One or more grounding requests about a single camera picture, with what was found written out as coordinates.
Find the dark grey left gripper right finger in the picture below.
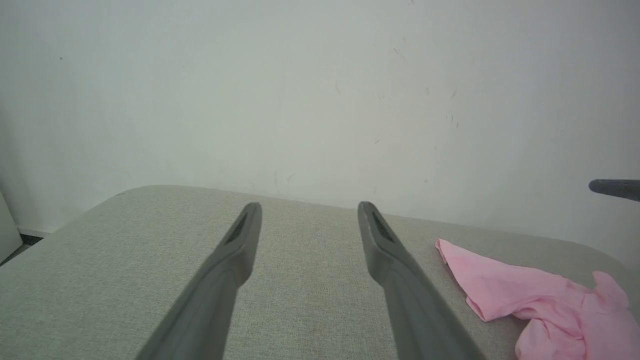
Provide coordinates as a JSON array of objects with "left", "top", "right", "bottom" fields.
[{"left": 357, "top": 201, "right": 486, "bottom": 360}]

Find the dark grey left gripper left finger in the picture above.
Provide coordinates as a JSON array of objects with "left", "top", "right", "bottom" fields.
[{"left": 136, "top": 202, "right": 263, "bottom": 360}]

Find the pink garment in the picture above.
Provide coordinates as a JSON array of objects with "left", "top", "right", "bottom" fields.
[{"left": 435, "top": 238, "right": 640, "bottom": 360}]

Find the white furniture panel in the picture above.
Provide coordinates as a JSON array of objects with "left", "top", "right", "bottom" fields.
[{"left": 0, "top": 192, "right": 24, "bottom": 262}]

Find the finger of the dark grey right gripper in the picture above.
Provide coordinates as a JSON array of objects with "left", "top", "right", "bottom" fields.
[{"left": 588, "top": 179, "right": 640, "bottom": 203}]

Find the grey fabric sofa cushion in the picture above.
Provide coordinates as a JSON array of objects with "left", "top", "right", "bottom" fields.
[{"left": 0, "top": 185, "right": 640, "bottom": 360}]

